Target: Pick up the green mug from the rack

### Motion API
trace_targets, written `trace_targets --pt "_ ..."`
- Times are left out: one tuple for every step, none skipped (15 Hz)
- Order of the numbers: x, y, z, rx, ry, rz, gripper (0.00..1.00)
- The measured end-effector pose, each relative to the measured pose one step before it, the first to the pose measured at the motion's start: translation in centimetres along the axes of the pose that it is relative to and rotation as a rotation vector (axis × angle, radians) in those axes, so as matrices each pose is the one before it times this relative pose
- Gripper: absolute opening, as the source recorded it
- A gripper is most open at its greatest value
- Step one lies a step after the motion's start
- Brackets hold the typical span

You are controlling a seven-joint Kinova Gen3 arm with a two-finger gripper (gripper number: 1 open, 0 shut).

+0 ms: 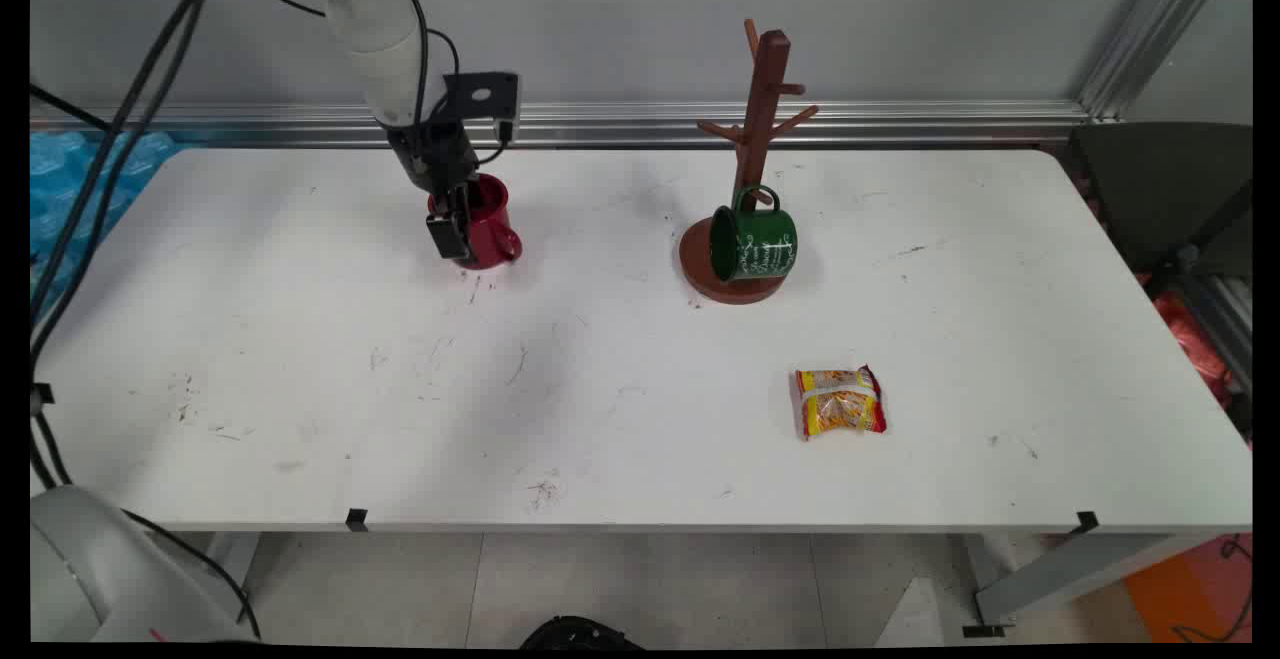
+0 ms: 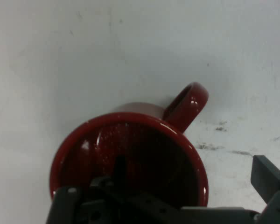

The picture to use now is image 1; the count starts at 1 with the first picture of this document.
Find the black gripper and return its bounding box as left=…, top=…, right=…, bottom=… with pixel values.
left=387, top=117, right=482, bottom=262

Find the green enamel mug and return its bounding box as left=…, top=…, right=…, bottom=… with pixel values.
left=709, top=185, right=799, bottom=284

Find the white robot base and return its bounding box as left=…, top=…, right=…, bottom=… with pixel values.
left=30, top=485, right=259, bottom=645

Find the red enamel mug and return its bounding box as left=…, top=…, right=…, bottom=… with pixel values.
left=428, top=174, right=523, bottom=271

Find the brown wooden mug tree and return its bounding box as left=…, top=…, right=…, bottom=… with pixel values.
left=679, top=19, right=821, bottom=306

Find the blue bubble wrap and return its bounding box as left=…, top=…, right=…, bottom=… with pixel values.
left=30, top=131, right=181, bottom=320

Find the grey metal table leg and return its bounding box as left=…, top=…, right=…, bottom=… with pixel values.
left=160, top=532, right=263, bottom=620
left=963, top=533, right=1216, bottom=638

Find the yellow red snack packet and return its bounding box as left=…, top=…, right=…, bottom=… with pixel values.
left=795, top=365, right=888, bottom=441

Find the black round floor object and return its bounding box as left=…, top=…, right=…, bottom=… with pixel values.
left=520, top=616, right=646, bottom=650

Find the red plastic bag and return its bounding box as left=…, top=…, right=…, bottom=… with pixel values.
left=1150, top=291, right=1236, bottom=410

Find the orange floor mat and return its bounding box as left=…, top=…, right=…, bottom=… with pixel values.
left=1125, top=534, right=1253, bottom=645

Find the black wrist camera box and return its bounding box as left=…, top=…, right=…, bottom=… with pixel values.
left=440, top=72, right=523, bottom=145

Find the thin black camera cable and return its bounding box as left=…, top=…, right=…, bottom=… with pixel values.
left=250, top=0, right=513, bottom=166

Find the thick black cable bundle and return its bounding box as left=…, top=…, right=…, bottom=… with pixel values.
left=30, top=0, right=227, bottom=492

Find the horizontal aluminium rail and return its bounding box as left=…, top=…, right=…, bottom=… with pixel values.
left=30, top=99, right=1091, bottom=149

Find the black base cable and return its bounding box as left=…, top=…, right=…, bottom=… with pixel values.
left=120, top=507, right=263, bottom=640

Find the slanted aluminium post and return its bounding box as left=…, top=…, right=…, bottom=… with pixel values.
left=1076, top=0, right=1237, bottom=122

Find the thin black floor cable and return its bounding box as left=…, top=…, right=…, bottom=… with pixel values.
left=1170, top=534, right=1253, bottom=645

